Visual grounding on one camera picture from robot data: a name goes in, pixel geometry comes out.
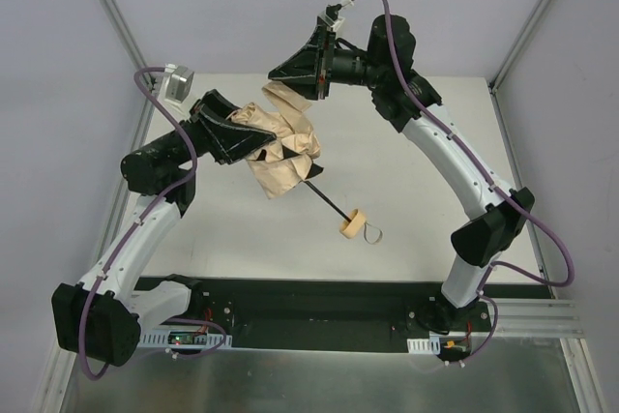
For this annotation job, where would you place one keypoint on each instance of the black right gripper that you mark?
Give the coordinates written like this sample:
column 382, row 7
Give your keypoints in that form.
column 327, row 63

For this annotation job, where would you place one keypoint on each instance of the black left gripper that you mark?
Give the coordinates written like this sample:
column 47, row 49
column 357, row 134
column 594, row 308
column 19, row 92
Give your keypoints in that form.
column 206, row 130

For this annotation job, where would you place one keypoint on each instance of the beige folding umbrella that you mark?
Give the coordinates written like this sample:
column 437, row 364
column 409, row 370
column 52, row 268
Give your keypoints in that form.
column 289, row 160

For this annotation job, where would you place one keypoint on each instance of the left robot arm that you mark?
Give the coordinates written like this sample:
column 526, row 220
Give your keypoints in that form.
column 99, row 317

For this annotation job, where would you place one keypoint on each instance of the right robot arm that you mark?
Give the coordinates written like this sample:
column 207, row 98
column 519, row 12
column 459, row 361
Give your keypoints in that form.
column 415, row 109

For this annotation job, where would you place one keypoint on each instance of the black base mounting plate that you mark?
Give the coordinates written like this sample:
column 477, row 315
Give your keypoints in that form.
column 339, row 316

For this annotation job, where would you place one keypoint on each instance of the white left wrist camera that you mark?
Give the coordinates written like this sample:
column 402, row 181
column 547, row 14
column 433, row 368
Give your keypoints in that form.
column 176, row 87

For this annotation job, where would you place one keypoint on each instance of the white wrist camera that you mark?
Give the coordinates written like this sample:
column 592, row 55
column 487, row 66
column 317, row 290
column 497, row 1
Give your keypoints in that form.
column 331, row 17
column 176, row 87

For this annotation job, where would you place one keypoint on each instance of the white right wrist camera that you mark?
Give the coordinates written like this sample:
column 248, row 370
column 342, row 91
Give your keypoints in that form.
column 331, row 17

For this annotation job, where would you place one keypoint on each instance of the left aluminium frame post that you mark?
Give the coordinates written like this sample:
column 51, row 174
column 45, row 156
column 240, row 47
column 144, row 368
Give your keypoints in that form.
column 124, row 33

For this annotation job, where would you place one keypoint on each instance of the aluminium frame post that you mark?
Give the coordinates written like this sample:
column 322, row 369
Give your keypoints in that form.
column 124, row 33
column 524, row 36

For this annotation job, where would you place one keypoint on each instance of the left white cable duct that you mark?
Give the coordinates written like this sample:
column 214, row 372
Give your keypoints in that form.
column 183, row 340

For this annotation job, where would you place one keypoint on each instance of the white cable duct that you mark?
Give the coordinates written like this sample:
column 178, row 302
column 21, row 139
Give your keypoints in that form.
column 430, row 346
column 183, row 340

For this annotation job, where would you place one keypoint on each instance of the right aluminium frame post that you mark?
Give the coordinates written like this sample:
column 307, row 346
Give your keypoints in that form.
column 524, row 36

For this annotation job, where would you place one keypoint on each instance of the right white cable duct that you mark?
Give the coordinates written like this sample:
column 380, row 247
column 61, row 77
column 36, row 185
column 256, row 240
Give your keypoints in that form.
column 430, row 346

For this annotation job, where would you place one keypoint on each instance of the aluminium front rail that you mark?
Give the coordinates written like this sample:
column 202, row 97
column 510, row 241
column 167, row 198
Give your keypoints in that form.
column 538, row 318

